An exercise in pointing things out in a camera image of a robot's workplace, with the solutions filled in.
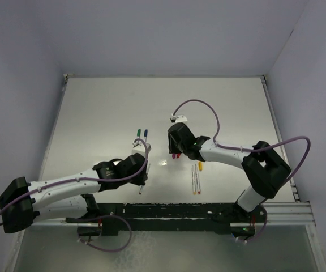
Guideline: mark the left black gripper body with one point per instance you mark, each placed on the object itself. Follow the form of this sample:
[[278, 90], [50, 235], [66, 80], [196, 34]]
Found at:
[[138, 179]]

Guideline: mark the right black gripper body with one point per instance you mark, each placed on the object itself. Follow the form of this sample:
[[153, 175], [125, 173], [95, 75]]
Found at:
[[174, 147]]

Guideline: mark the purple marker pen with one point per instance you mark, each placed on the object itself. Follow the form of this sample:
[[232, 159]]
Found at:
[[141, 188]]

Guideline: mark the blue marker pen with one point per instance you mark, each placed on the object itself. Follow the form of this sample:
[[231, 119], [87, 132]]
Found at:
[[145, 136]]

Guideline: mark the yellow marker pen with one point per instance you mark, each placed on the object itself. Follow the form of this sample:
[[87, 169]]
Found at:
[[194, 190]]

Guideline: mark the red marker pen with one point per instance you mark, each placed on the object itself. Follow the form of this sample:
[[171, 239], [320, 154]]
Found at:
[[197, 179]]

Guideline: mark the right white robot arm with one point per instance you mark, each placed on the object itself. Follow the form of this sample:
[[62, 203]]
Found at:
[[266, 170]]

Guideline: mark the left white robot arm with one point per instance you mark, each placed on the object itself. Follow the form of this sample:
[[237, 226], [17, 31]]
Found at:
[[24, 203]]

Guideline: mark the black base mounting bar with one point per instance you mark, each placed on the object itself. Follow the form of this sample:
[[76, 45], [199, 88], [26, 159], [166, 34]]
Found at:
[[108, 219]]

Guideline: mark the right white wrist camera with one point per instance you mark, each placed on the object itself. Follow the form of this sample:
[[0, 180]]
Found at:
[[178, 118]]

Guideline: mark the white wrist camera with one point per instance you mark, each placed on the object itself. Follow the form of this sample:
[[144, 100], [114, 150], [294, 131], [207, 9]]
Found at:
[[178, 118], [142, 148]]

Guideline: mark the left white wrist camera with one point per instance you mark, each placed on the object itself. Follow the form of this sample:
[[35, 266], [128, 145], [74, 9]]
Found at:
[[142, 148]]

